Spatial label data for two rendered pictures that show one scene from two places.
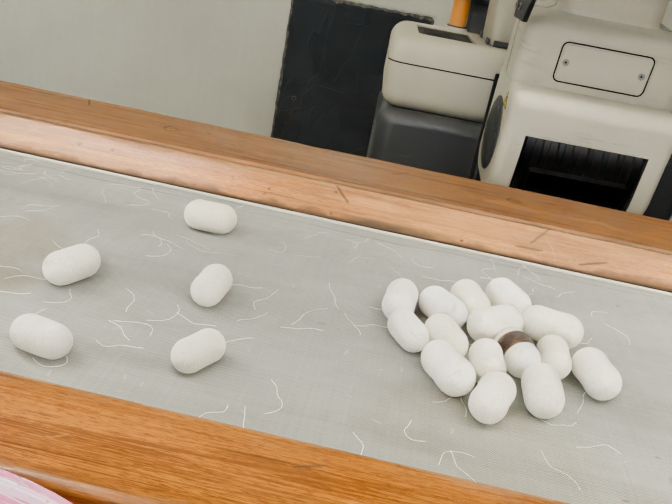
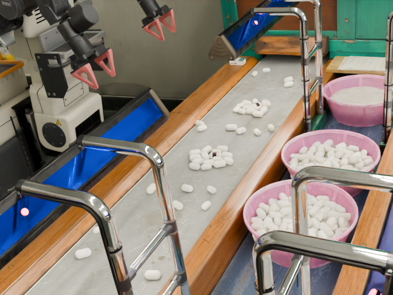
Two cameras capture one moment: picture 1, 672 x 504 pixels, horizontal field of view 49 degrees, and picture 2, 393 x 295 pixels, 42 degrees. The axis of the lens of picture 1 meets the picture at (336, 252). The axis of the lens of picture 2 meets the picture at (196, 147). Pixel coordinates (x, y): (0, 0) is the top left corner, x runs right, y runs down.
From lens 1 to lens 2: 123 cm
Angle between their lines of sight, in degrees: 55
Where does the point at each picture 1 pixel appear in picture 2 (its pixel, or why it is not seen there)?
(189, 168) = (119, 191)
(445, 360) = (221, 162)
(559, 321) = (208, 147)
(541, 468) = (242, 161)
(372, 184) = (139, 160)
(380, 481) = (252, 170)
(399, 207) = not seen: hidden behind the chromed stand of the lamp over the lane
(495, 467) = (242, 165)
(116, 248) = not seen: hidden behind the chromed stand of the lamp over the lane
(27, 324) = (206, 204)
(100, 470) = (249, 191)
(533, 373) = (225, 154)
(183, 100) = not seen: outside the picture
